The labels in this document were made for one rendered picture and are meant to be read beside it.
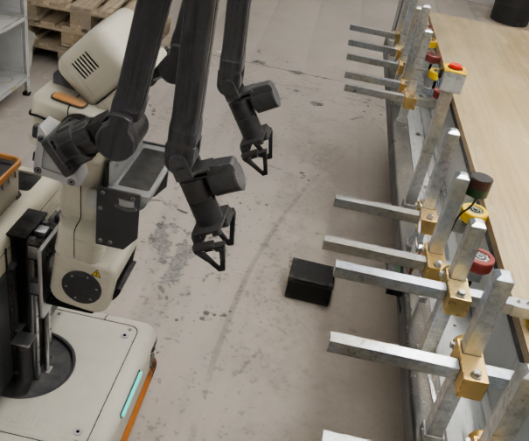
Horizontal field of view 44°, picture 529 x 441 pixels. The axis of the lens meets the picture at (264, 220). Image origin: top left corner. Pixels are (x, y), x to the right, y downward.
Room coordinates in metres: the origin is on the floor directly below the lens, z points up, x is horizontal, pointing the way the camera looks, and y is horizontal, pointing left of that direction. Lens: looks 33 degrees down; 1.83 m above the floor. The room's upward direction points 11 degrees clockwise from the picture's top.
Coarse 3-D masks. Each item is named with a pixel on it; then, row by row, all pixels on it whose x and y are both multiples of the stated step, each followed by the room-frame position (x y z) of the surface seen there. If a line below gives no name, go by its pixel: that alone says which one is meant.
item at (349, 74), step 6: (348, 72) 2.97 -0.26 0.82; (354, 72) 2.98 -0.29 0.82; (348, 78) 2.97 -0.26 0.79; (354, 78) 2.96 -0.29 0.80; (360, 78) 2.96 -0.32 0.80; (366, 78) 2.96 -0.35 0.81; (372, 78) 2.96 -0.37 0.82; (378, 78) 2.96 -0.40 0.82; (384, 78) 2.98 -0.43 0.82; (378, 84) 2.96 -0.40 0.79; (384, 84) 2.96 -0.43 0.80; (390, 84) 2.96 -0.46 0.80; (396, 84) 2.96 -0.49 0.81; (420, 90) 2.95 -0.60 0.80; (426, 90) 2.95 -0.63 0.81; (432, 90) 2.95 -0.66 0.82
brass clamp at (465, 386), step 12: (456, 336) 1.06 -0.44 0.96; (456, 348) 1.02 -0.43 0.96; (468, 360) 0.98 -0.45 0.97; (480, 360) 0.98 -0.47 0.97; (468, 372) 0.94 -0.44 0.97; (456, 384) 0.94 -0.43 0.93; (468, 384) 0.92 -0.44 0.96; (480, 384) 0.92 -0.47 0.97; (468, 396) 0.92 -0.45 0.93; (480, 396) 0.92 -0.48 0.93
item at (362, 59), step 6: (348, 54) 3.22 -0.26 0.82; (354, 54) 3.23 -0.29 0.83; (354, 60) 3.21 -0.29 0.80; (360, 60) 3.21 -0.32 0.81; (366, 60) 3.21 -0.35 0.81; (372, 60) 3.21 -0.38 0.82; (378, 60) 3.21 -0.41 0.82; (384, 60) 3.22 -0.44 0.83; (384, 66) 3.21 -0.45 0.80; (390, 66) 3.21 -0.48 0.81; (396, 66) 3.21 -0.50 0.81; (426, 72) 3.20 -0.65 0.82
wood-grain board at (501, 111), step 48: (480, 48) 3.50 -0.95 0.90; (528, 48) 3.69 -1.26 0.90; (480, 96) 2.75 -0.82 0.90; (528, 96) 2.87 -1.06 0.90; (480, 144) 2.22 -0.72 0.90; (528, 144) 2.31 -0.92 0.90; (528, 192) 1.91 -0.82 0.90; (528, 240) 1.61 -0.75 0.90; (528, 288) 1.37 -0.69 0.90; (528, 336) 1.18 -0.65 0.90
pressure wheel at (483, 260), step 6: (480, 252) 1.49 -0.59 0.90; (486, 252) 1.49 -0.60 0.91; (480, 258) 1.46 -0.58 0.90; (486, 258) 1.46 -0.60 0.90; (492, 258) 1.47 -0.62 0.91; (474, 264) 1.43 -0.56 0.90; (480, 264) 1.43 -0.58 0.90; (486, 264) 1.43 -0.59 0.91; (492, 264) 1.44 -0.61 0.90; (474, 270) 1.43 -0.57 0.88; (480, 270) 1.43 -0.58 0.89; (486, 270) 1.43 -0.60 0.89; (468, 282) 1.46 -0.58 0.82
